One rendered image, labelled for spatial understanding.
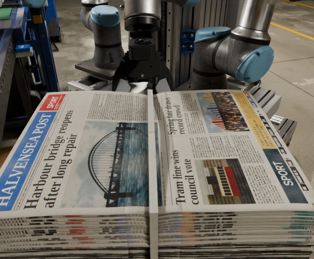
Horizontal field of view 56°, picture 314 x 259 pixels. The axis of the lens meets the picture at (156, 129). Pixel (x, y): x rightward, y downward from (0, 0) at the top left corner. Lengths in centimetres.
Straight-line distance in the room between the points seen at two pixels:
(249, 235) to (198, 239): 6
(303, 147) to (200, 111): 197
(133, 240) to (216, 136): 18
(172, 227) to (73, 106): 27
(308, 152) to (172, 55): 146
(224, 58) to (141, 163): 61
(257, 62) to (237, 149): 52
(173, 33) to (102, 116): 76
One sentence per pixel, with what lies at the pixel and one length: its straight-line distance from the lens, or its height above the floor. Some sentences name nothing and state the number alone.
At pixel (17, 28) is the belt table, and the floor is 79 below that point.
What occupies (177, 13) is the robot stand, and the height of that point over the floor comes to 106.
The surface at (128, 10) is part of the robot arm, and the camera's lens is 61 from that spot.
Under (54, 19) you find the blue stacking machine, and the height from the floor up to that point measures 32.
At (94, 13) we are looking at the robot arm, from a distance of 129.
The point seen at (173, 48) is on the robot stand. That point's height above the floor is 93.
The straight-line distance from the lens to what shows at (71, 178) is 37.
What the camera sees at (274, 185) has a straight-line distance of 37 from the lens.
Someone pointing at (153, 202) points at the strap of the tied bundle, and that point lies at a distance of 32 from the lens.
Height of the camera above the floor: 130
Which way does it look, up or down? 33 degrees down
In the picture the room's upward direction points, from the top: straight up
